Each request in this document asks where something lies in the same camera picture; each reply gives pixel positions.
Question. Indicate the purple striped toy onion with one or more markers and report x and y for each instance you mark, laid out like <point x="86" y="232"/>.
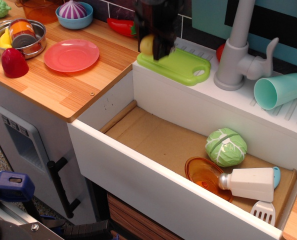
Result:
<point x="72" y="10"/>

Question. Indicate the red toy pepper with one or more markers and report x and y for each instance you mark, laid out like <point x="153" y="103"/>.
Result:
<point x="124" y="27"/>

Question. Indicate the pink plastic plate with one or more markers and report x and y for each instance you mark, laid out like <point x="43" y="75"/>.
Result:
<point x="71" y="55"/>

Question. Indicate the light blue toy piece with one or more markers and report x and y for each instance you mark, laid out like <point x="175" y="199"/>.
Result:
<point x="276" y="176"/>

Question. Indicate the teal plastic cup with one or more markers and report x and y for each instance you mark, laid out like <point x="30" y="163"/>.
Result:
<point x="271" y="92"/>

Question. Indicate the white salt shaker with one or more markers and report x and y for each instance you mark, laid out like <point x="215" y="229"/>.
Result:
<point x="249" y="183"/>

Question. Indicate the blue clamp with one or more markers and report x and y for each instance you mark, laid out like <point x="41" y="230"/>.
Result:
<point x="15" y="187"/>

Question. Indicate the green toy cabbage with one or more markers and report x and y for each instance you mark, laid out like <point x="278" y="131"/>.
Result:
<point x="226" y="148"/>

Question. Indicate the orange transparent pot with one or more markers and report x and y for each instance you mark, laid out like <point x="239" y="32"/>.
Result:
<point x="43" y="11"/>

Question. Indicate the green plastic cutting board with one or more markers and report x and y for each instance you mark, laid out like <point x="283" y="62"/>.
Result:
<point x="180" y="66"/>

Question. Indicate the white plastic spatula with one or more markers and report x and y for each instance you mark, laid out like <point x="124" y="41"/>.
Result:
<point x="265" y="211"/>

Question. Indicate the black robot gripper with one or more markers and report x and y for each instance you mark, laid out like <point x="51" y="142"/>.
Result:
<point x="157" y="17"/>

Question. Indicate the black oven door handle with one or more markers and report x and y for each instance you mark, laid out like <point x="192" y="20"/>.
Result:
<point x="54" y="168"/>

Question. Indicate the grey oven control panel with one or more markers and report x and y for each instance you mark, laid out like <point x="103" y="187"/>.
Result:
<point x="23" y="146"/>

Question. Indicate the yellow toy potato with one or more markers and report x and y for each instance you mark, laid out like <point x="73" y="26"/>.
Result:
<point x="146" y="45"/>

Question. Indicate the orange toy can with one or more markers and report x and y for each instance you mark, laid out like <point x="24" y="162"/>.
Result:
<point x="21" y="33"/>

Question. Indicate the orange transparent bowl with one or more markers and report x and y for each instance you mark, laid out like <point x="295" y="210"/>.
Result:
<point x="205" y="174"/>

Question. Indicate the silver metal pot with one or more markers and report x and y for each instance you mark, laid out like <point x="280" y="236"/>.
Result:
<point x="31" y="50"/>

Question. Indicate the yellow toy banana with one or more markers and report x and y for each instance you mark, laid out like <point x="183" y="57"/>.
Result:
<point x="5" y="39"/>

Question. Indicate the red toy behind faucet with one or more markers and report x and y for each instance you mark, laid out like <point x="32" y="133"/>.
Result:
<point x="219" y="52"/>

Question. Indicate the blue plastic bowl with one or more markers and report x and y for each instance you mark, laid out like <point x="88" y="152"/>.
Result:
<point x="76" y="24"/>

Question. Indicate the grey toy faucet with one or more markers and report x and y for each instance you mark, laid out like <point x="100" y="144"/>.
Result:
<point x="235" y="62"/>

